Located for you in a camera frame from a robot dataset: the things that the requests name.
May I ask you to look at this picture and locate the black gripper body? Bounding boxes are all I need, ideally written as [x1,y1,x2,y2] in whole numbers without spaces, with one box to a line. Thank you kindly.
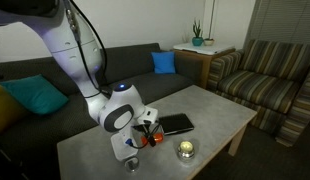
[131,123,153,135]

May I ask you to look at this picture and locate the orange sachet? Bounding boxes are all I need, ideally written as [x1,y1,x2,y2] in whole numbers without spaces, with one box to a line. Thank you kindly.
[140,132,165,147]

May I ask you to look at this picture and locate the black box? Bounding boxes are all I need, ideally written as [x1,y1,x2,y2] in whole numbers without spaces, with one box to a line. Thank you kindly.
[158,112,195,136]

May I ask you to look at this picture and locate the white square plate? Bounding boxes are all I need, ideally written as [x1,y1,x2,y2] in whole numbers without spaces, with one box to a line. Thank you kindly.
[110,133,140,162]

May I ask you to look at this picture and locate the silver candle jar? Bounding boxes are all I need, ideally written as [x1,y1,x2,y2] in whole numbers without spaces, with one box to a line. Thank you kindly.
[176,140,196,161]

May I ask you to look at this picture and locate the blue cushion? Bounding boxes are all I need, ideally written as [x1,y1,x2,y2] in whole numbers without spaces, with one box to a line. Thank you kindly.
[150,50,177,75]

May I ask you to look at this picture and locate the wooden coffee table leg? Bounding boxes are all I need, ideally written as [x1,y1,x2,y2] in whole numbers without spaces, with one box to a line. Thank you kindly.
[227,124,248,157]

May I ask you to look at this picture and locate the dark grey sofa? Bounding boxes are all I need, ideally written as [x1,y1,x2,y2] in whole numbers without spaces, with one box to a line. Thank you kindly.
[0,42,205,180]

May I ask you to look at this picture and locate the wooden side table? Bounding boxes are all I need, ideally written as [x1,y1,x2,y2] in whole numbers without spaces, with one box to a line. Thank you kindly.
[172,47,237,90]

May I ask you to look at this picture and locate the teal pot with plant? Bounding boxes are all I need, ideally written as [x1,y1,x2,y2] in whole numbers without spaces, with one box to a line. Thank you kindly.
[191,18,205,47]

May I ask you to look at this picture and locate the small white plant pot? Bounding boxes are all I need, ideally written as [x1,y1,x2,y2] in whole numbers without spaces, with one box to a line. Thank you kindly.
[203,0,217,47]

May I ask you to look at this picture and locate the teal cushion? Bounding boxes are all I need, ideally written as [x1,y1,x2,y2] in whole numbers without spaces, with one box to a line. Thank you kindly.
[0,73,70,116]

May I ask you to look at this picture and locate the striped armchair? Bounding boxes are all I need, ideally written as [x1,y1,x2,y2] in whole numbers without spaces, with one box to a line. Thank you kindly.
[206,38,310,148]

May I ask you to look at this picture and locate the yellow cushion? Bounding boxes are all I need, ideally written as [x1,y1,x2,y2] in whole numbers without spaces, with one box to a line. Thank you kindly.
[0,84,30,135]

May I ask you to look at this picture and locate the window blinds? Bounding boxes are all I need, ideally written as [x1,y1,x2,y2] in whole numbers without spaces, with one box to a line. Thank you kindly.
[244,0,310,46]

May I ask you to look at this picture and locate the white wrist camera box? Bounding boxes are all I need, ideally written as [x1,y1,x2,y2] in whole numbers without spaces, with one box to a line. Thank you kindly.
[138,106,160,126]

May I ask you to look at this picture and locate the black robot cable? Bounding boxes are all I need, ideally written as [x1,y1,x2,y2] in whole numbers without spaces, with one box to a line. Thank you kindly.
[62,0,165,150]

